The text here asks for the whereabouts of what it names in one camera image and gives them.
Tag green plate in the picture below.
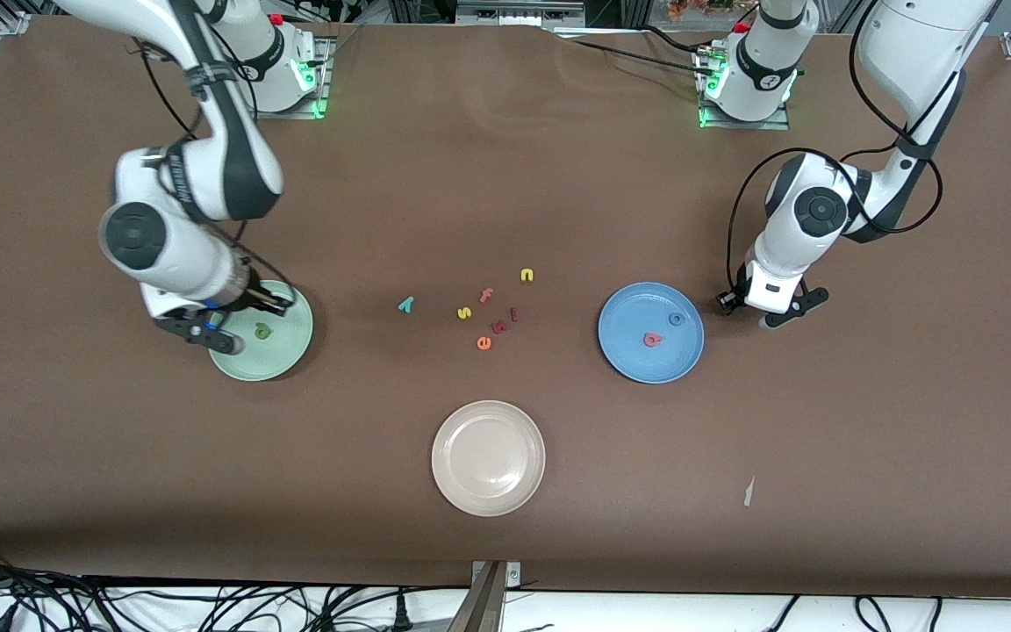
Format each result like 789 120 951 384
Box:
209 280 315 382

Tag blue plate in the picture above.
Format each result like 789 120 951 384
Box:
598 282 706 384

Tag beige plate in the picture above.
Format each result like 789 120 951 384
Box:
431 400 547 517

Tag orange flowers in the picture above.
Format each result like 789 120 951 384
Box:
666 0 756 20

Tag grey power strip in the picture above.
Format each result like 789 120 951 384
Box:
456 0 586 27

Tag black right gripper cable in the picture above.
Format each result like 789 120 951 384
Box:
207 224 298 298

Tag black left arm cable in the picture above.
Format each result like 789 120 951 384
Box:
725 0 972 304

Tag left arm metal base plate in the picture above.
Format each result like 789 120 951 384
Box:
694 48 792 131

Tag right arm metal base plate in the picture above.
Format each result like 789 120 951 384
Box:
251 37 332 119

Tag black cable across table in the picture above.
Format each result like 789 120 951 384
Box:
571 39 719 76

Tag looped black floor cable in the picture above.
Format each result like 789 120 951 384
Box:
855 595 894 632

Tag tangled black floor cables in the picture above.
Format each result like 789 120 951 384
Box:
0 544 471 632

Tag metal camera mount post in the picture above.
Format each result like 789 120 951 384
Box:
448 560 522 632

